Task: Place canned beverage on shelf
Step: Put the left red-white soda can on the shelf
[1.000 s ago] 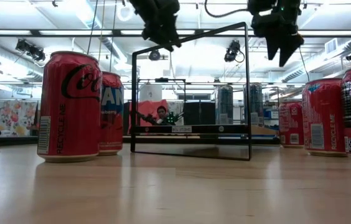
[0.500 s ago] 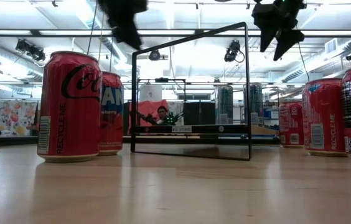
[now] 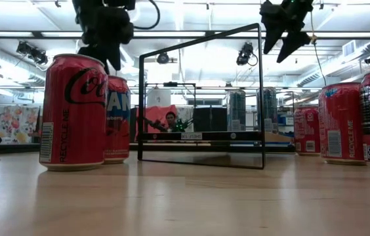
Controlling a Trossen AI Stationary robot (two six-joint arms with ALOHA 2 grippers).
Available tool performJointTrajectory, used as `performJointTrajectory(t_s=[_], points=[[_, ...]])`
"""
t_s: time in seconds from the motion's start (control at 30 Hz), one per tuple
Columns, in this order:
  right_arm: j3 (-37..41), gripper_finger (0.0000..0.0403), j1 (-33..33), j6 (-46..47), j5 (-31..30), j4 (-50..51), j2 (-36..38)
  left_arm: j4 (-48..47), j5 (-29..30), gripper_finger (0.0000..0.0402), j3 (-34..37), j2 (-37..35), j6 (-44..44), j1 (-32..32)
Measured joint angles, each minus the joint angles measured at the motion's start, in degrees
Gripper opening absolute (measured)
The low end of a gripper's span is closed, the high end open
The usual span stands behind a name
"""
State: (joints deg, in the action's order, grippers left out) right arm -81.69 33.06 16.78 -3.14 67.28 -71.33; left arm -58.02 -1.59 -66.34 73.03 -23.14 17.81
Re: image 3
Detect red Fanta strawberry can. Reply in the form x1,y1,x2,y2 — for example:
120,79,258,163
104,75,131,165

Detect ceiling light strip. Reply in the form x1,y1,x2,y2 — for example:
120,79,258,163
316,31,370,38
40,31,84,37
0,31,34,37
134,31,205,37

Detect white patterned cloth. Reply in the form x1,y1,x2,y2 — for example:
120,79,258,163
175,107,194,131

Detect white cylinder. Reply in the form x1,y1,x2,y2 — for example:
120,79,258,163
147,87,172,108

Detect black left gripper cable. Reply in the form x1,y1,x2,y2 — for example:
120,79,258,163
134,0,161,30

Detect black aluminium table frame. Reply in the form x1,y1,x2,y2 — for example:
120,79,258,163
0,142,296,155

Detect ceiling air vent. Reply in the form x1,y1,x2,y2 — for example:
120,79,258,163
342,39,357,56

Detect person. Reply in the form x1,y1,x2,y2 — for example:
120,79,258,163
164,111,178,133

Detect floral hanging cloth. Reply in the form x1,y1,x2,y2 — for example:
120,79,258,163
0,105,41,145

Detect red hanging cloth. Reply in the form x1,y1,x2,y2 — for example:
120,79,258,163
135,104,178,134

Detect red Coca-Cola can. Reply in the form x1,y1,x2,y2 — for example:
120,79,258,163
39,54,109,172

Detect black ceiling beam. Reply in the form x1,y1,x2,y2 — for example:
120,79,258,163
0,30,370,41

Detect silver ventilation duct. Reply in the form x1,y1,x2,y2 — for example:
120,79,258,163
0,39,50,86

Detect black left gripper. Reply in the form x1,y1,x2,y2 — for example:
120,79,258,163
72,0,135,75

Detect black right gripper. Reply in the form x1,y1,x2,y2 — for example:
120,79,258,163
259,0,314,64

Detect black background rig frame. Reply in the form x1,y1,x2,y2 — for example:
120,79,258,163
144,81,196,132

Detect black boxes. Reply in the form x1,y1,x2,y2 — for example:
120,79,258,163
193,107,228,132

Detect blue bin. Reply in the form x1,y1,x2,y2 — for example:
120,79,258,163
277,113,293,127

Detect red can with blue logo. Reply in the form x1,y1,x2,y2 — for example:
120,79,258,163
318,81,368,166

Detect red can with white print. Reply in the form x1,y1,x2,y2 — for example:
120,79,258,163
293,105,321,155

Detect thin black hanging cable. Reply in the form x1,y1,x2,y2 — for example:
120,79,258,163
309,9,327,87

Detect wooden shelf with black frame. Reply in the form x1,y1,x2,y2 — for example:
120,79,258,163
138,22,296,170

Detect background robot with green lights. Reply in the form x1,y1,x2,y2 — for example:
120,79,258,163
144,117,194,134

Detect black overhead camera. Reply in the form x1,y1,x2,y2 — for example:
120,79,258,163
157,50,170,65

